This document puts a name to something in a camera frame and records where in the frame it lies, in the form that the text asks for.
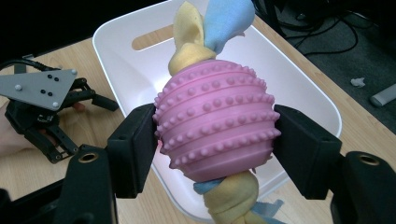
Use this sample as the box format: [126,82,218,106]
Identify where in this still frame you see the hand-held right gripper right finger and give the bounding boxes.
[273,105,344,201]

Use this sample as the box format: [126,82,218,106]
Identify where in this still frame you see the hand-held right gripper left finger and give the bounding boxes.
[106,103,159,200]

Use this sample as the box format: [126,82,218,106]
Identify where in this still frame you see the white plastic storage bin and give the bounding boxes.
[92,0,343,224]

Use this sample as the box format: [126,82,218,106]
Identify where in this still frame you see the pink ball rope toy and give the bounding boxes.
[153,0,286,224]

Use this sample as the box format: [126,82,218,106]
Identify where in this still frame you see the white paper scrap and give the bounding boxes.
[350,77,366,89]

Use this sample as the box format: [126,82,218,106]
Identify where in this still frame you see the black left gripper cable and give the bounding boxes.
[0,58,61,72]

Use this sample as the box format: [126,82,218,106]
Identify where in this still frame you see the black floor cables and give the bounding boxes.
[253,0,396,59]

